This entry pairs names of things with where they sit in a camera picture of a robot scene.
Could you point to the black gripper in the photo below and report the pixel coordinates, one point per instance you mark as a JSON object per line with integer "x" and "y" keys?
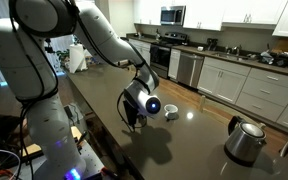
{"x": 132, "y": 113}

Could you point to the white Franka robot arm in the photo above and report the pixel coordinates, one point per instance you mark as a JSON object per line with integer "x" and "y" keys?
{"x": 24, "y": 66}

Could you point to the black power adapter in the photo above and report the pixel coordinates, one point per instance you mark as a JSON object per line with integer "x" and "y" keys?
{"x": 69, "y": 112}

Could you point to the narrow white base cabinet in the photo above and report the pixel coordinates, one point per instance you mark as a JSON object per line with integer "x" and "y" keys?
{"x": 174, "y": 63}

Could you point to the black steel stove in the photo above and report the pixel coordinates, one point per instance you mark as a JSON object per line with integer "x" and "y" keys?
{"x": 160, "y": 56}

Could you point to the steel dishwasher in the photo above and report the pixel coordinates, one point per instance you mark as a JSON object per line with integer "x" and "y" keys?
{"x": 189, "y": 68}

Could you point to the dark bottle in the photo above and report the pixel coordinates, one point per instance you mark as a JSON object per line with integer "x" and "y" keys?
{"x": 157, "y": 35}

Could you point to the green house plant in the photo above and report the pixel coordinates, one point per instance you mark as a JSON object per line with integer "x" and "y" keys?
{"x": 62, "y": 58}

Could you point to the steel electric kettle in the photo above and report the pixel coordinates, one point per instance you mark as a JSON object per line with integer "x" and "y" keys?
{"x": 245, "y": 140}

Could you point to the black coffee maker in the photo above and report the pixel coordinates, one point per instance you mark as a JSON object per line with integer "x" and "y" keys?
{"x": 212, "y": 44}

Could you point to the steel microwave oven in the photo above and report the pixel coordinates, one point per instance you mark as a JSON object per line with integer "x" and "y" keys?
{"x": 172, "y": 15}

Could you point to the metal sink faucet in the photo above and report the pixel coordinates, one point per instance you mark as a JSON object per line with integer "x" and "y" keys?
{"x": 237, "y": 50}

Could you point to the white base cabinet with drawers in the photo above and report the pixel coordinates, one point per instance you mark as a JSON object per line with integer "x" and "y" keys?
{"x": 264, "y": 90}

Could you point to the pile of kitchen clutter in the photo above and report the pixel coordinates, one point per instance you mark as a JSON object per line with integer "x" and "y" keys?
{"x": 274, "y": 58}

